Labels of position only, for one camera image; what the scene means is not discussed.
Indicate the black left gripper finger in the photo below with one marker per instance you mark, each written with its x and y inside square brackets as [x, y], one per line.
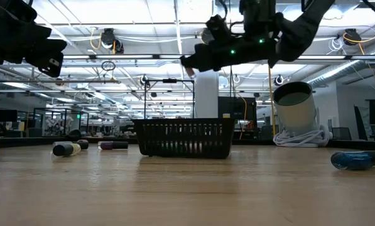
[49, 53]
[17, 25]

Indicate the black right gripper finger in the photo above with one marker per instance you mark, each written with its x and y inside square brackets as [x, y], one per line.
[209, 51]
[203, 65]

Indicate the black plastic slotted basket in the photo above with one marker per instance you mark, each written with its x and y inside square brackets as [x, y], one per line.
[184, 138]

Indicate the cream yellow nail polish bottle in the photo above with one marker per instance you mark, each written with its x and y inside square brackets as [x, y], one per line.
[64, 150]

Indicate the lavender nail polish bottle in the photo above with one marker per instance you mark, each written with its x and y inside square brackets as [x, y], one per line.
[84, 145]

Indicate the dark purple nail polish bottle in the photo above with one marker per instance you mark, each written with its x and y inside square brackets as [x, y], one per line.
[111, 145]

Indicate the deep blue nail polish bottle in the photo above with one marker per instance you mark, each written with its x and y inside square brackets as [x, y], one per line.
[353, 160]

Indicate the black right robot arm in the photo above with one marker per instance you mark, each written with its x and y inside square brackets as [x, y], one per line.
[300, 28]

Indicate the white room pillar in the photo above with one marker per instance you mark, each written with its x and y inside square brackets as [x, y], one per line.
[206, 94]

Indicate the black room cabinet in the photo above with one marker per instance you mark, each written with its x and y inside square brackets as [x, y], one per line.
[234, 108]

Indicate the black desk monitor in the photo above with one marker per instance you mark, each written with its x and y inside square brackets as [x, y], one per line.
[5, 115]

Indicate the grey mesh chair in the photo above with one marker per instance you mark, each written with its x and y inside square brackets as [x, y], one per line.
[341, 133]

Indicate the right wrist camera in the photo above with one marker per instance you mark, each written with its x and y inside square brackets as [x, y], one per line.
[220, 28]

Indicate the black metal stand frame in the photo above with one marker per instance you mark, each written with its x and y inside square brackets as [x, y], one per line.
[170, 80]

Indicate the silver ceiling duct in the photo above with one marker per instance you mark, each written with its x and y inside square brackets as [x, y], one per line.
[331, 73]

